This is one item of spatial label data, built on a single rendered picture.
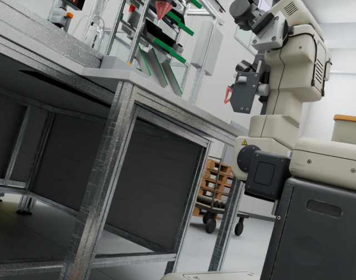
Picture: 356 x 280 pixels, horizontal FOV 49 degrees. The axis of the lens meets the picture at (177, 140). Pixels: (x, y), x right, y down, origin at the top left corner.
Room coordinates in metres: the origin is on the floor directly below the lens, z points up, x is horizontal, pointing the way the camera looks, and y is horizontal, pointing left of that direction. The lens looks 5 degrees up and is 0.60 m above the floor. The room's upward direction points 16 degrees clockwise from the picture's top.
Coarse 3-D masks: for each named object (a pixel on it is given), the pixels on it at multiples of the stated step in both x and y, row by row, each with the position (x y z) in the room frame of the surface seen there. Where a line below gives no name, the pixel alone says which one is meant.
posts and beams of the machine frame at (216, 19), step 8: (128, 0) 3.14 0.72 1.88; (200, 0) 3.13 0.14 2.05; (208, 8) 3.25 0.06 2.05; (216, 16) 3.36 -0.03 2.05; (216, 24) 3.40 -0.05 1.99; (208, 48) 3.39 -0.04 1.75; (200, 72) 3.37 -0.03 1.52; (200, 80) 3.40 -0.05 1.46; (192, 88) 3.39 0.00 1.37; (192, 96) 3.38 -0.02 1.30
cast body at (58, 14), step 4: (56, 8) 1.46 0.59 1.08; (60, 8) 1.44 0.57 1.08; (64, 8) 1.46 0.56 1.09; (56, 12) 1.45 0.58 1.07; (60, 12) 1.44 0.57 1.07; (64, 12) 1.46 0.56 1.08; (52, 16) 1.46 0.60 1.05; (56, 16) 1.45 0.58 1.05; (60, 16) 1.44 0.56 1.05; (52, 20) 1.46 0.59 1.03; (56, 20) 1.44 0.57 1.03; (60, 20) 1.44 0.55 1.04; (64, 20) 1.45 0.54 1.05; (60, 24) 1.45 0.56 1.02
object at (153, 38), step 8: (136, 16) 1.98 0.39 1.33; (136, 24) 1.96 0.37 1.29; (144, 24) 1.92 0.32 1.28; (152, 24) 2.07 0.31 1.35; (144, 32) 1.90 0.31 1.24; (152, 32) 2.06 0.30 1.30; (160, 32) 2.02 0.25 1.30; (152, 40) 1.85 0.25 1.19; (160, 40) 2.01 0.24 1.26; (168, 48) 1.92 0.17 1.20
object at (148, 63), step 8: (152, 48) 2.04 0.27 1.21; (136, 56) 1.92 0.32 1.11; (144, 56) 2.00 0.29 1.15; (152, 56) 2.03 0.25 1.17; (144, 64) 1.86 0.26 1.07; (152, 64) 2.01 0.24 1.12; (144, 72) 1.85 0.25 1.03; (152, 72) 1.96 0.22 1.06; (160, 72) 1.96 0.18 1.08; (152, 80) 1.90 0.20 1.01; (160, 80) 1.95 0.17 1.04
